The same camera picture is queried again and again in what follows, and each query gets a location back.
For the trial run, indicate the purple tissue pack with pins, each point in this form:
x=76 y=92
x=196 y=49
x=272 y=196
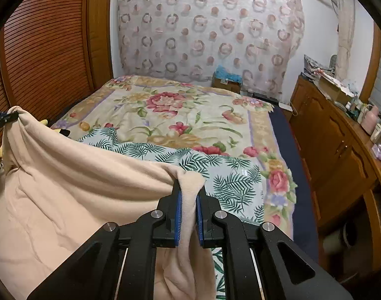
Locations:
x=380 y=153

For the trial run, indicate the navy mattress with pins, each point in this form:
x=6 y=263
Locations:
x=303 y=193

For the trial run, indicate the peach printed t-shirt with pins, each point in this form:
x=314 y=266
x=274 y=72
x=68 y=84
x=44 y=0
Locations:
x=68 y=193

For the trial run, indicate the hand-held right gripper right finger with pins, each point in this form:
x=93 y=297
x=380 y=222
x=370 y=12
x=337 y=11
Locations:
x=199 y=222

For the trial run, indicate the floral blanket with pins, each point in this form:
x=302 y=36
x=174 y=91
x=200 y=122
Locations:
x=178 y=109

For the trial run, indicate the wooden louvred wardrobe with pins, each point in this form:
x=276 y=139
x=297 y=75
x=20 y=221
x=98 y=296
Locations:
x=53 y=37

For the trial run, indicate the pink bottle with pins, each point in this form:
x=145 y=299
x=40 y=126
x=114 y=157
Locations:
x=370 y=122

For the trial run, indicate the yellow plush toy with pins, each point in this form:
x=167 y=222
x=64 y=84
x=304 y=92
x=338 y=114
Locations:
x=43 y=122

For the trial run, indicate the cardboard box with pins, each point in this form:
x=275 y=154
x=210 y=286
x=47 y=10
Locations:
x=331 y=92

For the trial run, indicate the circle pattern curtain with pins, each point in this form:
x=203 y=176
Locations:
x=209 y=22

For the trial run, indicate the box with blue cloth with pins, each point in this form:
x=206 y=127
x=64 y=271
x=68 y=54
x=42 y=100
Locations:
x=226 y=79

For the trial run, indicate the white power strip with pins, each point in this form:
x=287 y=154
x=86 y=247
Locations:
x=286 y=105

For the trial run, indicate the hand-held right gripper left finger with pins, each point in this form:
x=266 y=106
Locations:
x=178 y=222

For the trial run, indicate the wooden side cabinet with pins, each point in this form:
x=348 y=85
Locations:
x=331 y=140

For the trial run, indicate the leaf print blanket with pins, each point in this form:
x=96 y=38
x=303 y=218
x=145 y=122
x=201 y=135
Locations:
x=234 y=187

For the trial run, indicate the beige tied curtain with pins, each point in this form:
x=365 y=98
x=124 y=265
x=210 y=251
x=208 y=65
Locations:
x=346 y=37

